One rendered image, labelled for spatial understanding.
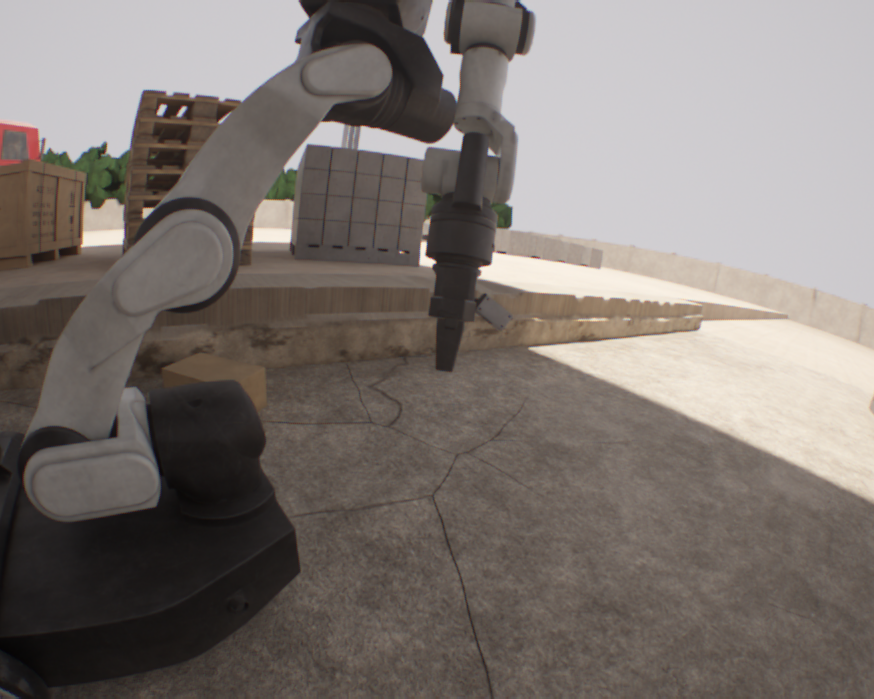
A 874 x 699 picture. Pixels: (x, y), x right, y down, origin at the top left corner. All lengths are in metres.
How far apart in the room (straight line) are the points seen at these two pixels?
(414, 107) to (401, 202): 2.49
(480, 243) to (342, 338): 1.32
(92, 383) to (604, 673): 0.86
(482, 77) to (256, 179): 0.34
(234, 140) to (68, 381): 0.37
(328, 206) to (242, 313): 1.56
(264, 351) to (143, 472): 1.18
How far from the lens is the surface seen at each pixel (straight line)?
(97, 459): 0.55
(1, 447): 0.93
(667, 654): 0.81
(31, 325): 1.78
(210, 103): 2.50
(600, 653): 0.76
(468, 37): 0.63
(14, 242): 3.52
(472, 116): 0.56
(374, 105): 0.63
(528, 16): 0.64
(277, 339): 1.66
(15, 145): 10.75
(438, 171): 0.52
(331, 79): 0.56
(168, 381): 1.36
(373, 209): 3.07
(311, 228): 2.99
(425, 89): 0.68
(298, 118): 0.55
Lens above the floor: 0.59
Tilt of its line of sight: 16 degrees down
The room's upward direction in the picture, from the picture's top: 7 degrees clockwise
